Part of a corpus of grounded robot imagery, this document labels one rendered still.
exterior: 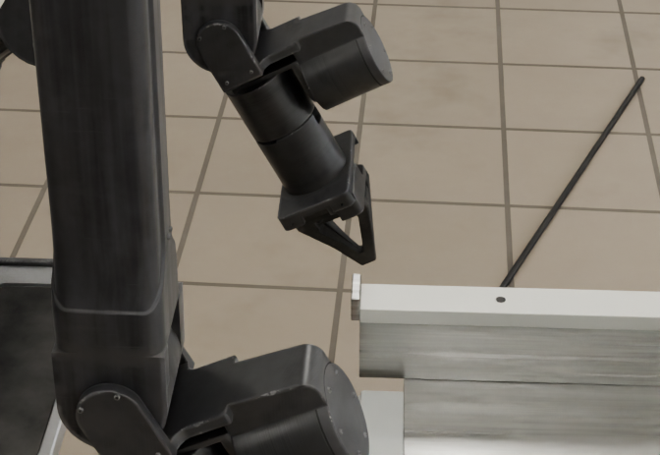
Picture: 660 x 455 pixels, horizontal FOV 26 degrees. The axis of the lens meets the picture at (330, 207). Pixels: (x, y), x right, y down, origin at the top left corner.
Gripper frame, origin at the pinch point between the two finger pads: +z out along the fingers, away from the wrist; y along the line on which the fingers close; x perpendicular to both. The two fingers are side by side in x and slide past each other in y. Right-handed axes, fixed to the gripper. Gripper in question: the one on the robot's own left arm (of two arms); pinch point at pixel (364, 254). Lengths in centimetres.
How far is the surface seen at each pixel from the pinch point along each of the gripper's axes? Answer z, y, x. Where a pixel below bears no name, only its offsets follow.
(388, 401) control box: -5.0, -27.2, -5.2
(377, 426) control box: -5.4, -29.8, -4.7
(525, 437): -0.9, -30.6, -13.4
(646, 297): -2.4, -22.7, -23.4
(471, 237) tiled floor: 77, 118, 21
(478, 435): -2.4, -30.5, -10.6
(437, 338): -6.8, -24.9, -9.8
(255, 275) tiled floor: 59, 104, 55
